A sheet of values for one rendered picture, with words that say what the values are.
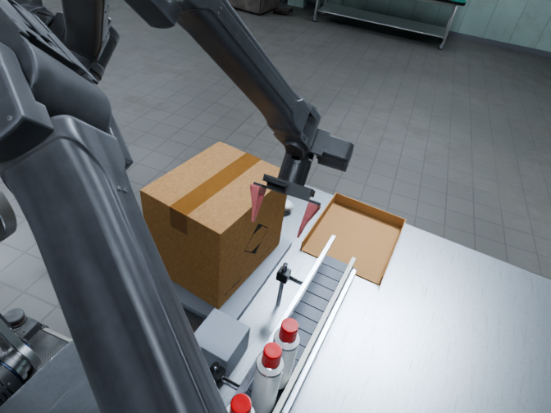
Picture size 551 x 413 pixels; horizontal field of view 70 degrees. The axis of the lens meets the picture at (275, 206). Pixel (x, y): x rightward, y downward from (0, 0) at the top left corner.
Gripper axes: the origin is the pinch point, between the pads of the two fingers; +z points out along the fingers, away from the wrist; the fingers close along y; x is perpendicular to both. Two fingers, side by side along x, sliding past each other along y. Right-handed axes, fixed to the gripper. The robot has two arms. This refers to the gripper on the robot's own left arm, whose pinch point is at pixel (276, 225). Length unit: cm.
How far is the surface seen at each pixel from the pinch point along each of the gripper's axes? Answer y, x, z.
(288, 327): 9.0, -6.3, 16.5
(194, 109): -151, 262, -59
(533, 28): 190, 593, -383
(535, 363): 69, 35, 14
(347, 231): 14, 56, -2
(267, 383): 8.8, -7.9, 26.9
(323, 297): 13.3, 27.0, 15.6
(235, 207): -11.9, 9.2, -0.3
